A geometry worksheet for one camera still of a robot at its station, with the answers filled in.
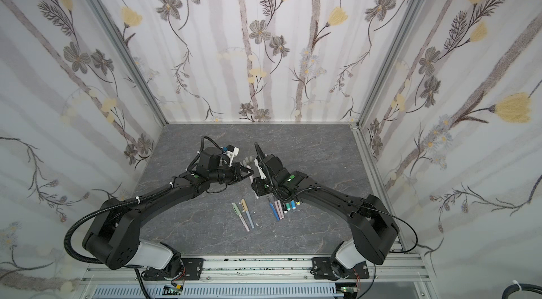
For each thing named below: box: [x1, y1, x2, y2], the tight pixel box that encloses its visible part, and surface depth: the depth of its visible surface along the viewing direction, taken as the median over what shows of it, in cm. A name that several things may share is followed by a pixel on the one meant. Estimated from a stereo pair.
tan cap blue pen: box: [240, 198, 255, 230], surface depth 90 cm
